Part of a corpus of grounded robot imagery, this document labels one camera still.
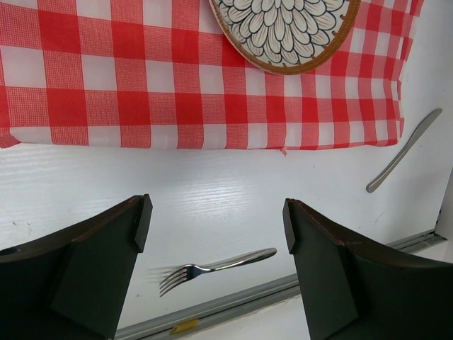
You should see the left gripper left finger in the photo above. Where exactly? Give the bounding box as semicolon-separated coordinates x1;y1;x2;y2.
1;194;153;339

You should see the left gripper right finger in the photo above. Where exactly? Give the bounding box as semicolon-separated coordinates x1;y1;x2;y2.
282;199;452;339

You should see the silver knife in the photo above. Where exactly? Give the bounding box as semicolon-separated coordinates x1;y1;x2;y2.
365;108;442;193

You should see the red white checkered cloth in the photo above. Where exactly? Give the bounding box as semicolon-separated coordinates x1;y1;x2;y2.
1;1;423;150

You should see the floral patterned plate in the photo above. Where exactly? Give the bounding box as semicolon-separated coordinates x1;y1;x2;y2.
210;0;360;75

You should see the silver fork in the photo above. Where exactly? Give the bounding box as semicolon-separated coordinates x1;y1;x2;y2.
159;248;277;298

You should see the aluminium rail front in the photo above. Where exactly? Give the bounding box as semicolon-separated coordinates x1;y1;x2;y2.
115;229;449;339

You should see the yellow tag on rail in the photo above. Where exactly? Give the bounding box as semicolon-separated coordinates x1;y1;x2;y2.
171;319;200;335

